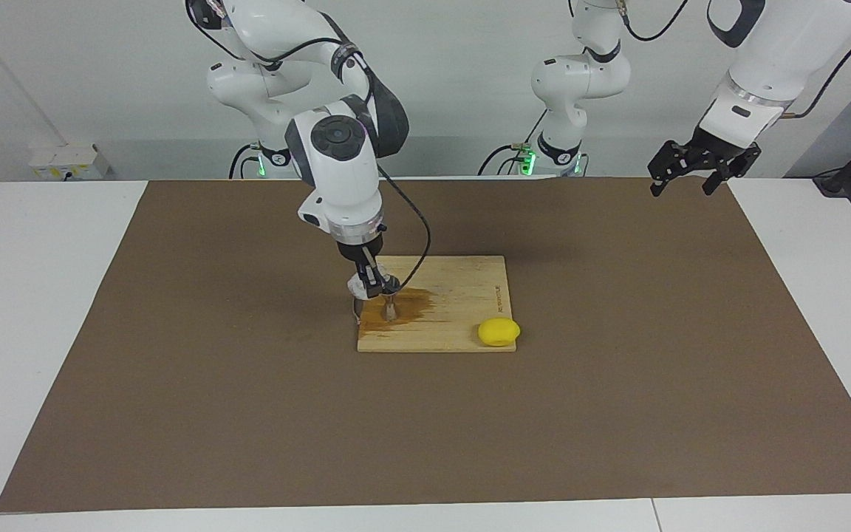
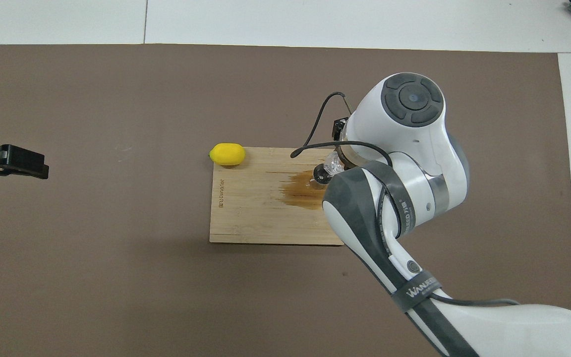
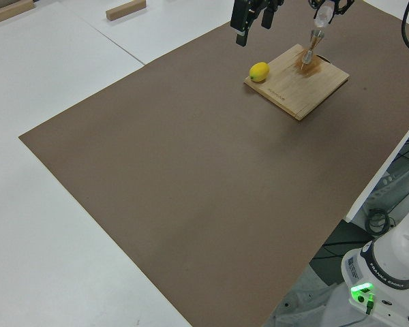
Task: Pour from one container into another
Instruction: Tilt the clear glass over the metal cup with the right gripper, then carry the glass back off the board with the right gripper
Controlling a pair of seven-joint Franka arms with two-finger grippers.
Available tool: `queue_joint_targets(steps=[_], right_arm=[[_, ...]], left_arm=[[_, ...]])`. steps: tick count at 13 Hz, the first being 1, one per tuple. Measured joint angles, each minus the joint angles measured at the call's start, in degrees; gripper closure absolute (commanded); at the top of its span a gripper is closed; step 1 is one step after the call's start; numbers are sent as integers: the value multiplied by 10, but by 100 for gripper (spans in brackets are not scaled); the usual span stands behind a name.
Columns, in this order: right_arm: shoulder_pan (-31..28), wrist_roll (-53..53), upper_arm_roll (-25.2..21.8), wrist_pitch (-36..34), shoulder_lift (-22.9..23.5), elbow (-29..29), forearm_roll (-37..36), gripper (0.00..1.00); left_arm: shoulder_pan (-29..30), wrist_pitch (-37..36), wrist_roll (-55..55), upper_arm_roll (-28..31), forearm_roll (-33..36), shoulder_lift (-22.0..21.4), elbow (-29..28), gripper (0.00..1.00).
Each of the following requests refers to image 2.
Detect clear glass cup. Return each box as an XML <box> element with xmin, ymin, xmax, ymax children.
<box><xmin>323</xmin><ymin>152</ymin><xmax>348</xmax><ymax>175</ymax></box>

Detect yellow lemon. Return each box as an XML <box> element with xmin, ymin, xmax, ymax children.
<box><xmin>209</xmin><ymin>143</ymin><xmax>246</xmax><ymax>166</ymax></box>

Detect wooden cutting board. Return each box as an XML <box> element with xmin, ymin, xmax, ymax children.
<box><xmin>209</xmin><ymin>147</ymin><xmax>345</xmax><ymax>246</ymax></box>

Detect brown table mat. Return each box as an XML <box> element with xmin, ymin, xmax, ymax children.
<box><xmin>0</xmin><ymin>44</ymin><xmax>571</xmax><ymax>357</ymax></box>

